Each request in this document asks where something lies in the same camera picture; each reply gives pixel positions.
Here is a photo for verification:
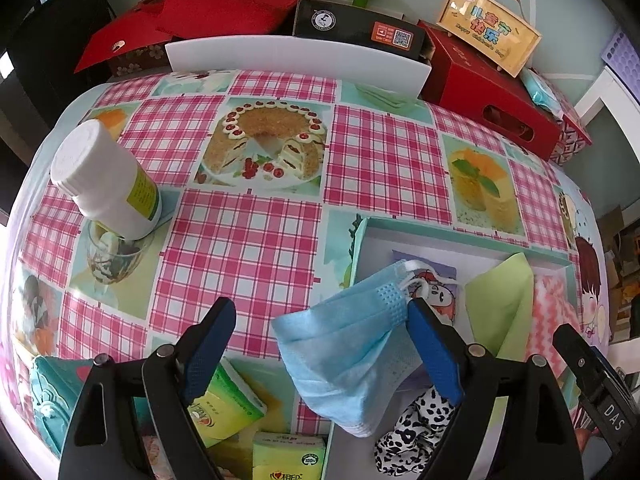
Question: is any black white leopard scrunchie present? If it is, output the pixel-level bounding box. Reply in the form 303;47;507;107
373;386;456;477

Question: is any red patterned box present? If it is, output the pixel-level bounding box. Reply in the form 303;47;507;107
549;82;592;166

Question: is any black cabinet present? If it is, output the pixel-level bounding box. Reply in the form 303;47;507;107
1;0;112;214

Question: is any yellow handled gift box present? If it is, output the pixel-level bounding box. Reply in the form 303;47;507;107
436;0;541;78

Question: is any light green cloth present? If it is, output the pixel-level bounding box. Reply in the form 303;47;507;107
464;252;534;361

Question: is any person's right hand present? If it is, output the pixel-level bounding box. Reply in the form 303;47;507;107
575;428;593;453

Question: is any green tissue pack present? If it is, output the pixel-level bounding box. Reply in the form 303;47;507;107
188;358;267;448
252;431;326;480

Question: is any teal shallow tray box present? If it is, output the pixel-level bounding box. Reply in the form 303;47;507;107
324;219;584;479

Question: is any teal plastic toy case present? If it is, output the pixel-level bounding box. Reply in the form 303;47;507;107
29;356;93;457

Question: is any white pill bottle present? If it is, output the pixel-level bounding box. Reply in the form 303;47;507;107
50;119;162;240

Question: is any purple perforated basket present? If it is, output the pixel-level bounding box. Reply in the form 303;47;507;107
601;27;640;99

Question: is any red gift box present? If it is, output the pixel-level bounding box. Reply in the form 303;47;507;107
418;21;561;160

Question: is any red fabric bag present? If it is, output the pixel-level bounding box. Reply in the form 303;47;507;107
75;0;299;73

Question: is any checkered food print tablecloth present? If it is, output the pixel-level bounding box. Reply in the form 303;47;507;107
0;68;612;480

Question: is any light blue face mask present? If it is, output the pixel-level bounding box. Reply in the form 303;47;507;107
271;259;435;438

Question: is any white rectangular board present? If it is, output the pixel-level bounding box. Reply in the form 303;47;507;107
165;35;432;98

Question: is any black cardboard box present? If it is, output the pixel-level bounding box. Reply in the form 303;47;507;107
293;0;435;63

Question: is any white shelf unit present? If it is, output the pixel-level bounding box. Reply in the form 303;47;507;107
575;66;640;159

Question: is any pink zigzag cloth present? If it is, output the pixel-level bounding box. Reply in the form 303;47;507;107
525;274;579;375

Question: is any purple cartoon snack packet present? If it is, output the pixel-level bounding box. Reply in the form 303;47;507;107
392;249;459;324

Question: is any blue wet wipes pack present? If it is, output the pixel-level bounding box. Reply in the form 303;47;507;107
518;67;563;119

